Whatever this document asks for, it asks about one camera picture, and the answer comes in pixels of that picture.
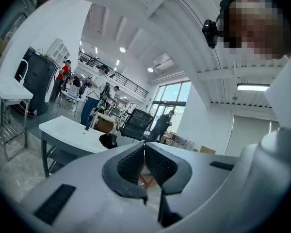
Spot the black balcony railing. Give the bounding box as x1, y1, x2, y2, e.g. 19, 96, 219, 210
78, 51, 149, 99

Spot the black cloth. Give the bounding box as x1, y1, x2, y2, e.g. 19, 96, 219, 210
98, 133, 118, 150

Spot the white wall cabinet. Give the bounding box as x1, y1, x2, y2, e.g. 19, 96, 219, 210
46, 38, 70, 63

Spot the grey metal basin stand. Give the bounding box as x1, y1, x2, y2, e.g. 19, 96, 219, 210
41, 132, 81, 179

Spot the person's head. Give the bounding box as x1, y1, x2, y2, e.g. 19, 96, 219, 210
219, 0, 291, 60

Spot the stainless metal rack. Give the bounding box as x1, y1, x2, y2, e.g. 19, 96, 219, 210
0, 98, 31, 162

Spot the light wooden chair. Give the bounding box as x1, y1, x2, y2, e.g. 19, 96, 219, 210
91, 112, 123, 134

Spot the brown cardboard panel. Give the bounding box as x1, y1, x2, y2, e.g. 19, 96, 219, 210
199, 146, 216, 155

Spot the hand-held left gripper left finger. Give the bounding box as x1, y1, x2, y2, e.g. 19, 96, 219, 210
20, 141, 165, 233

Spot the white rectangular sink basin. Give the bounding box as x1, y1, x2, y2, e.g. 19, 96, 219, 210
39, 115, 110, 154

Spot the large glass window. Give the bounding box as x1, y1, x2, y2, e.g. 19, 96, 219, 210
149, 81, 192, 133

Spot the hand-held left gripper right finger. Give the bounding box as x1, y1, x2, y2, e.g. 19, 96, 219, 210
145, 141, 243, 233

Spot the white arched faucet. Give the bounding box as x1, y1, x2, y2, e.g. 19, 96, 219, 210
14, 59, 29, 88

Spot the black mesh sled-base chair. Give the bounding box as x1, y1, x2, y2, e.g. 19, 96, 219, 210
120, 108, 155, 142

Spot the white basin with white faucet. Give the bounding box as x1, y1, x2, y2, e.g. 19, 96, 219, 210
0, 71, 34, 105

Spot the rectangular ceiling lamp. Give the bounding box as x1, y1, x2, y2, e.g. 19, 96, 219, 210
237, 83, 271, 92

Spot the black head-mounted camera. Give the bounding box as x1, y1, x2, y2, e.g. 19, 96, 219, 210
202, 19, 219, 50

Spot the white ceiling air conditioner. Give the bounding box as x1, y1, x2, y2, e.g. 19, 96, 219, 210
153, 53, 175, 70

